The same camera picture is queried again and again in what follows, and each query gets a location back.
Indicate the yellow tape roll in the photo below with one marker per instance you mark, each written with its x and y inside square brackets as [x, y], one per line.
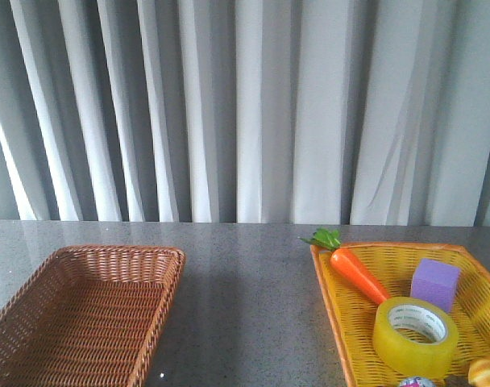
[415, 337]

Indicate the grey pleated curtain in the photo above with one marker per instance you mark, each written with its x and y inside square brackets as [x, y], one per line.
[317, 112]

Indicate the orange toy carrot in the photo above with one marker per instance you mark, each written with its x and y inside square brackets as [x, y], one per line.
[345, 262]

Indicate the brown wicker basket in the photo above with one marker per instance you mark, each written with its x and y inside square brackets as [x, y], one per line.
[90, 315]

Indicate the purple foam cube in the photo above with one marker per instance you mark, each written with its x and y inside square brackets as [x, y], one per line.
[436, 283]

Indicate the small labelled bottle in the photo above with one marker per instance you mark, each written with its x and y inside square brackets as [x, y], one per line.
[416, 381]

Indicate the yellow woven basket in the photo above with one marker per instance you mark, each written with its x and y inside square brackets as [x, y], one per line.
[352, 315]

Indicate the golden bread piece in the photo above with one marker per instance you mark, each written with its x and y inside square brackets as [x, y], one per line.
[479, 372]

